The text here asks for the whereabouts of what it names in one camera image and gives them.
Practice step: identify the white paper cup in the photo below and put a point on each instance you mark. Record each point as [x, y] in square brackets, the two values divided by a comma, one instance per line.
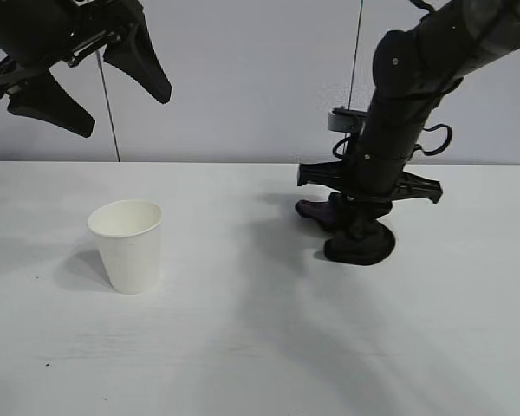
[130, 251]

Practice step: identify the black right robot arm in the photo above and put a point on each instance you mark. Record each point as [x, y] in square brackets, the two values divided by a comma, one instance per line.
[416, 65]

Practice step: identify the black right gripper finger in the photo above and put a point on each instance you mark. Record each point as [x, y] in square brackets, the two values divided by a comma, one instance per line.
[349, 208]
[372, 210]

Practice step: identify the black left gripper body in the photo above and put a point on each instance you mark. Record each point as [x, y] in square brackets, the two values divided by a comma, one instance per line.
[39, 30]

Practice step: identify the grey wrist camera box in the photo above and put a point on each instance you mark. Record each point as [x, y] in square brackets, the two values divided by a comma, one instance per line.
[342, 121]

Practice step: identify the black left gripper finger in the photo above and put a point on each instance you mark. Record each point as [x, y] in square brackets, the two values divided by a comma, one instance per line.
[138, 65]
[52, 108]

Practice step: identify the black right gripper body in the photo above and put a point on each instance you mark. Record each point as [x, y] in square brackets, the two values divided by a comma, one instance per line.
[377, 177]

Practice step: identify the grey and purple cloth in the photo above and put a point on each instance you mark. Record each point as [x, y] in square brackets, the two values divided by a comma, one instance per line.
[359, 253]

